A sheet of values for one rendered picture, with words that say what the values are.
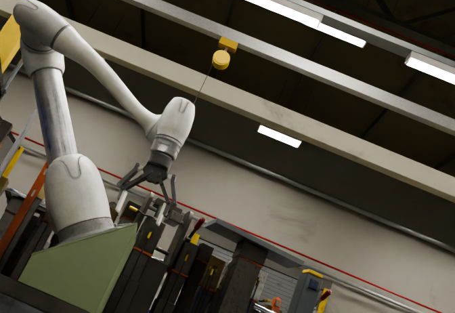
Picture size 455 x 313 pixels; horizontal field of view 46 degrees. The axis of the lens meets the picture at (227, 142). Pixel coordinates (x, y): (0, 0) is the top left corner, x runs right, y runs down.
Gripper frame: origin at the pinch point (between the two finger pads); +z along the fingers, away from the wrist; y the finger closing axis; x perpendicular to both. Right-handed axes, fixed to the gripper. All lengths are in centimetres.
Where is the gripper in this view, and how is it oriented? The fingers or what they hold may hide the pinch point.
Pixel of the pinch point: (138, 215)
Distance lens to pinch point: 171.4
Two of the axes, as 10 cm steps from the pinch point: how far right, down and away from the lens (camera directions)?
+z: -3.2, 8.8, -3.4
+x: 0.3, 3.7, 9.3
